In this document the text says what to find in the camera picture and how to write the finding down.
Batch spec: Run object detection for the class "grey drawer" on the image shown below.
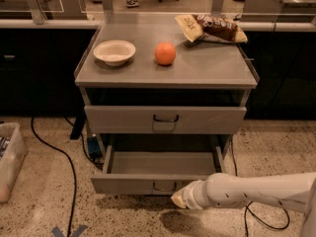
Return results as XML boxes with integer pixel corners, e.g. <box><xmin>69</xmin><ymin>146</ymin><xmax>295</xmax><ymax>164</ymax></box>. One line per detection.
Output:
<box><xmin>85</xmin><ymin>106</ymin><xmax>247</xmax><ymax>134</ymax></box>
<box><xmin>91</xmin><ymin>145</ymin><xmax>224</xmax><ymax>196</ymax></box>

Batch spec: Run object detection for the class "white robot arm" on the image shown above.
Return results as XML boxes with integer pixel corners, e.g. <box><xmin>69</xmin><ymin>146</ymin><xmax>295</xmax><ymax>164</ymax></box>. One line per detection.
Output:
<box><xmin>171</xmin><ymin>172</ymin><xmax>316</xmax><ymax>237</ymax></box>

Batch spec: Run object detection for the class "grey metal drawer cabinet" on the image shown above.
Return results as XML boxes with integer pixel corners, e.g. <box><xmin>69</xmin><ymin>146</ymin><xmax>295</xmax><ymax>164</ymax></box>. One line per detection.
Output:
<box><xmin>75</xmin><ymin>13</ymin><xmax>257</xmax><ymax>150</ymax></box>

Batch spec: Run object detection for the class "blue power box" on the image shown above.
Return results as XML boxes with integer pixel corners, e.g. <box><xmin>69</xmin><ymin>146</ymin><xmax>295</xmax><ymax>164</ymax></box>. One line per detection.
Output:
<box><xmin>87</xmin><ymin>136</ymin><xmax>102</xmax><ymax>159</ymax></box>

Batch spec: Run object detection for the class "blue tape floor mark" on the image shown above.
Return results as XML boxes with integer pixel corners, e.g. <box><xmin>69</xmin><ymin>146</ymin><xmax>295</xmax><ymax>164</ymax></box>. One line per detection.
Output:
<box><xmin>51</xmin><ymin>224</ymin><xmax>88</xmax><ymax>237</ymax></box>

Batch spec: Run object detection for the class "orange fruit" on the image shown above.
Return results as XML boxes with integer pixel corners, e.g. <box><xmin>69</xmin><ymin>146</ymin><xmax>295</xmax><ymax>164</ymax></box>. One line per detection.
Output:
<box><xmin>154</xmin><ymin>42</ymin><xmax>176</xmax><ymax>66</ymax></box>

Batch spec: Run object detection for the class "white bowl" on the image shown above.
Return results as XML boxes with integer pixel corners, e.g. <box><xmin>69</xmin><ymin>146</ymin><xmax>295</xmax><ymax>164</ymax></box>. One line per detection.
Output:
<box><xmin>93</xmin><ymin>40</ymin><xmax>136</xmax><ymax>66</ymax></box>

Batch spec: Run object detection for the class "brown chip bag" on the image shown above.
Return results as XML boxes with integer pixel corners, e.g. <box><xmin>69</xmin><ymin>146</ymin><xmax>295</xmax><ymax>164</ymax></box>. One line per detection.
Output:
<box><xmin>175</xmin><ymin>14</ymin><xmax>248</xmax><ymax>43</ymax></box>

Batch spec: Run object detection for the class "clear plastic storage bin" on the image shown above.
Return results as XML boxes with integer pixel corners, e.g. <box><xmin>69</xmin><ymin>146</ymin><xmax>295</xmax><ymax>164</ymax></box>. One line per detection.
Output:
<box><xmin>0</xmin><ymin>122</ymin><xmax>27</xmax><ymax>202</ymax></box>

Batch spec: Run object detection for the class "person's foot in sneaker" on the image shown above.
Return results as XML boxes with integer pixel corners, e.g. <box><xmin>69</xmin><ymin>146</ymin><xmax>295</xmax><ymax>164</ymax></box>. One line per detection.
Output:
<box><xmin>124</xmin><ymin>0</ymin><xmax>139</xmax><ymax>8</ymax></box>

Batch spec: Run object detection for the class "black floor cable right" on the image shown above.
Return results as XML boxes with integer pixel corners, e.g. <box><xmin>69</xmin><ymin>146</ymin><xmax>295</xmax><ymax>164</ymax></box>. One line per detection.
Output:
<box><xmin>230</xmin><ymin>138</ymin><xmax>291</xmax><ymax>237</ymax></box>

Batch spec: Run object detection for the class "black floor cable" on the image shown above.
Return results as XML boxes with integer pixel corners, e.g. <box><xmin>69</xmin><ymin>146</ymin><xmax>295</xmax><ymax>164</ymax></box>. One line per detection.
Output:
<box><xmin>30</xmin><ymin>117</ymin><xmax>78</xmax><ymax>237</ymax></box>
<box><xmin>230</xmin><ymin>138</ymin><xmax>291</xmax><ymax>237</ymax></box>

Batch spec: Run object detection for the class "black floor cable left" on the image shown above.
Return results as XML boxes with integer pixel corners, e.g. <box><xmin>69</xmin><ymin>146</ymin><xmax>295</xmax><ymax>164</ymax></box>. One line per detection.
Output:
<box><xmin>30</xmin><ymin>117</ymin><xmax>78</xmax><ymax>237</ymax></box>

